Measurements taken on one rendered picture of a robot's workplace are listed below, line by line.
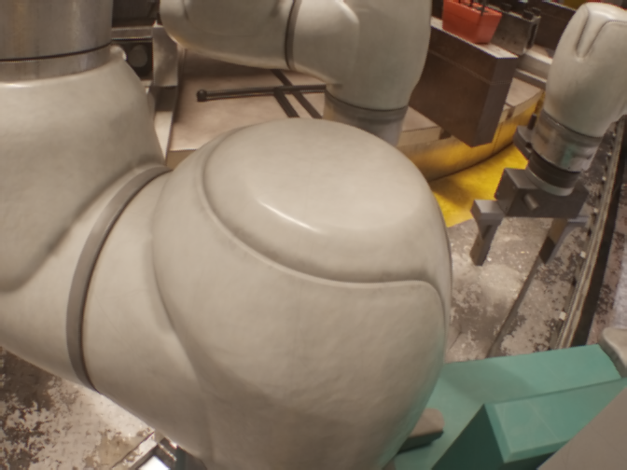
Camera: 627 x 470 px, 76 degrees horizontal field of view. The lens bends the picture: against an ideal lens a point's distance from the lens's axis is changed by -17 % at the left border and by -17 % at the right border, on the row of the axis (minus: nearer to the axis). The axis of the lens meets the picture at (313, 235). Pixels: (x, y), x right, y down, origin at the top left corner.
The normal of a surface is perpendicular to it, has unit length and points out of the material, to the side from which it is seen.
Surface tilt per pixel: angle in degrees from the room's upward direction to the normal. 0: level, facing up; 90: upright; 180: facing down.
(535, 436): 0
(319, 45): 93
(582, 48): 81
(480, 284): 0
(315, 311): 61
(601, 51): 83
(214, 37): 108
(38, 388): 0
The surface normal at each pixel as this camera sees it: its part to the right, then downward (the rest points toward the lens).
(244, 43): -0.27, 0.80
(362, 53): -0.37, 0.58
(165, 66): 0.18, 0.65
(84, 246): -0.04, -0.32
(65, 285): -0.12, -0.07
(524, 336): 0.11, -0.76
